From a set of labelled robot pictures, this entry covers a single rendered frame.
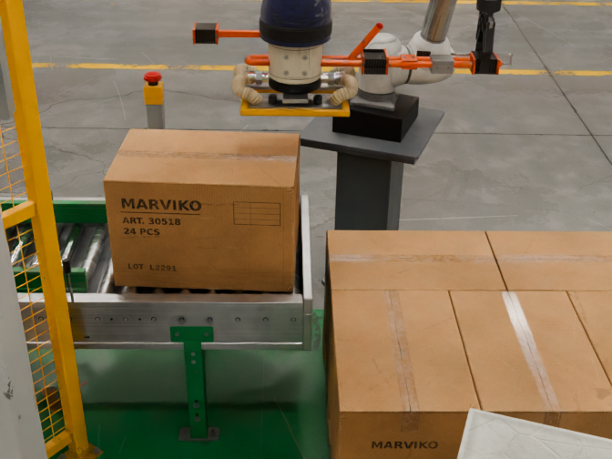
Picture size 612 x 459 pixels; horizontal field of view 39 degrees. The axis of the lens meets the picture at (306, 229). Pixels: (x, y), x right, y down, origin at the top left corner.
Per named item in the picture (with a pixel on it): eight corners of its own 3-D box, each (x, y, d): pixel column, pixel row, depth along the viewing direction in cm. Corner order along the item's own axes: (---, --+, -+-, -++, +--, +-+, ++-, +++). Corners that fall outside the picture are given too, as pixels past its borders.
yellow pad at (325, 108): (239, 116, 271) (239, 101, 268) (241, 104, 279) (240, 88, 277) (350, 117, 272) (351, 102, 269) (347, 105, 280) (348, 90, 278)
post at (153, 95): (160, 306, 378) (143, 86, 328) (163, 297, 384) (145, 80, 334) (177, 306, 378) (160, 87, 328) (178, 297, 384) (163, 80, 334)
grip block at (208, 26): (192, 44, 296) (192, 29, 293) (195, 35, 303) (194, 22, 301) (218, 45, 296) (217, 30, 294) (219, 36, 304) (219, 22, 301)
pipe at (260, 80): (239, 103, 271) (239, 85, 268) (243, 74, 292) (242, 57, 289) (350, 104, 272) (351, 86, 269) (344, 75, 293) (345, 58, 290)
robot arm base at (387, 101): (347, 88, 369) (348, 76, 366) (399, 96, 366) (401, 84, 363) (339, 103, 353) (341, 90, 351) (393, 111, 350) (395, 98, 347)
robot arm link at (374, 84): (351, 81, 361) (357, 28, 350) (392, 80, 366) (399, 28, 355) (363, 95, 348) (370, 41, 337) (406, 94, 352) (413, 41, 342)
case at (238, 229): (114, 286, 294) (102, 179, 274) (138, 226, 328) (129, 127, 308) (293, 292, 292) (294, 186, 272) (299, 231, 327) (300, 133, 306)
